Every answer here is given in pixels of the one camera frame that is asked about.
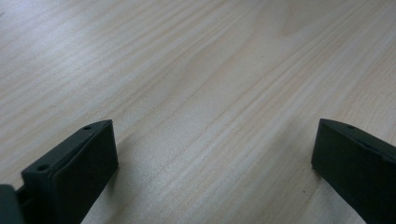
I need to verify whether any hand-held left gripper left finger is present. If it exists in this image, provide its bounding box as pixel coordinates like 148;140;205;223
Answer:
16;119;120;224

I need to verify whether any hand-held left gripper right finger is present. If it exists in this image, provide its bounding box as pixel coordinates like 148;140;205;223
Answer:
311;118;396;224

